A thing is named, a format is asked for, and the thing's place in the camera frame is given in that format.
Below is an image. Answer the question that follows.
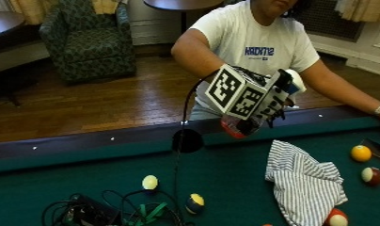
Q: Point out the dark red striped billiard ball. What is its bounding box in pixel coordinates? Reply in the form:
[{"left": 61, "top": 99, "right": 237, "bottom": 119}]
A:
[{"left": 361, "top": 166, "right": 380, "bottom": 187}]

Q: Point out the black flat object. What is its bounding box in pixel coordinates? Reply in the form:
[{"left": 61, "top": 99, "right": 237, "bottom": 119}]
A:
[{"left": 359, "top": 137, "right": 380, "bottom": 165}]

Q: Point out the dark radiator grille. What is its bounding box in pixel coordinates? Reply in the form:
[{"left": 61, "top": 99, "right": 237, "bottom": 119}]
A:
[{"left": 297, "top": 0, "right": 366, "bottom": 43}]

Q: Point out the white cube with black markers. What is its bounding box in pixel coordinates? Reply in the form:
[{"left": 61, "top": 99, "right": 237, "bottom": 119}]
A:
[{"left": 204, "top": 63, "right": 294, "bottom": 121}]

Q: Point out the white printed t-shirt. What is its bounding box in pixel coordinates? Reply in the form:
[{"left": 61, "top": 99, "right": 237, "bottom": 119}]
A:
[{"left": 189, "top": 0, "right": 322, "bottom": 121}]

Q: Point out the green strap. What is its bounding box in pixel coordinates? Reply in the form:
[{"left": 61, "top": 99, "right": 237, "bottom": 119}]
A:
[{"left": 129, "top": 202, "right": 170, "bottom": 226}]

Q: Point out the black electronics box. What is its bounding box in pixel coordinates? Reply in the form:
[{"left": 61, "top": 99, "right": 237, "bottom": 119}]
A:
[{"left": 64, "top": 194, "right": 124, "bottom": 226}]

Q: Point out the yellow curtain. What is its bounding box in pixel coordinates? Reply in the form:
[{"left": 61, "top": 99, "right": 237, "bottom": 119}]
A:
[
  {"left": 92, "top": 0, "right": 122, "bottom": 15},
  {"left": 334, "top": 0, "right": 380, "bottom": 24},
  {"left": 8, "top": 0, "right": 61, "bottom": 26}
]

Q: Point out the pale yellow billiard ball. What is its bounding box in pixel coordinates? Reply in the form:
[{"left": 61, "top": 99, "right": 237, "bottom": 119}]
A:
[{"left": 141, "top": 174, "right": 160, "bottom": 191}]

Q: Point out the person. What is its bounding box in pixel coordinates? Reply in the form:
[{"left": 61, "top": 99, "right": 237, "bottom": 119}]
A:
[{"left": 170, "top": 0, "right": 380, "bottom": 127}]

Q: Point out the bundle of black cables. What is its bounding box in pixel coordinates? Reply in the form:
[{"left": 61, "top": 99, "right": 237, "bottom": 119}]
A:
[{"left": 40, "top": 188, "right": 197, "bottom": 226}]

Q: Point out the green patterned armchair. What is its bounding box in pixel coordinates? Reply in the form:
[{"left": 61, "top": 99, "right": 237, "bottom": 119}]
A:
[{"left": 37, "top": 0, "right": 137, "bottom": 85}]

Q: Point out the dark pool table rail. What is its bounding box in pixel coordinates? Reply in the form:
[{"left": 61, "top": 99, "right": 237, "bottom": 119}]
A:
[{"left": 0, "top": 105, "right": 380, "bottom": 174}]

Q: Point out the yellow striped dark billiard ball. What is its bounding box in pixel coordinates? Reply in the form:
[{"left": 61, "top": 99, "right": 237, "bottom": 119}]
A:
[{"left": 184, "top": 192, "right": 206, "bottom": 216}]

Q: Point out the bottle with white cap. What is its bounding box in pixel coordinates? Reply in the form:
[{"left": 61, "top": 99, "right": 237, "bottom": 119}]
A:
[{"left": 221, "top": 68, "right": 307, "bottom": 140}]

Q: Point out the dark wooden side table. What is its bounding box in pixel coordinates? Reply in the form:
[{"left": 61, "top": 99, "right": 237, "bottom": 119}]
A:
[{"left": 0, "top": 10, "right": 44, "bottom": 107}]

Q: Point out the round dark wooden table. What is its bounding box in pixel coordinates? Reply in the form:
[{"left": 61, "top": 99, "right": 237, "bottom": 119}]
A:
[{"left": 141, "top": 0, "right": 225, "bottom": 34}]

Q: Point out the orange red striped billiard ball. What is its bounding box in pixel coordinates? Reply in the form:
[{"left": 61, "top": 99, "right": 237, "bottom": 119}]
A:
[{"left": 322, "top": 207, "right": 350, "bottom": 226}]

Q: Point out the striped white cloth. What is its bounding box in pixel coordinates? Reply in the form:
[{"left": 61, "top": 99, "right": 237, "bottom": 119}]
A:
[{"left": 265, "top": 138, "right": 349, "bottom": 226}]

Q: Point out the black glove cable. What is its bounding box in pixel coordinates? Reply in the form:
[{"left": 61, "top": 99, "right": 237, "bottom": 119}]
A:
[{"left": 172, "top": 74, "right": 221, "bottom": 226}]

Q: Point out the solid yellow billiard ball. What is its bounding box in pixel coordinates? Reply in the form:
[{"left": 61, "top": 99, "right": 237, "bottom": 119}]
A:
[{"left": 349, "top": 144, "right": 373, "bottom": 163}]

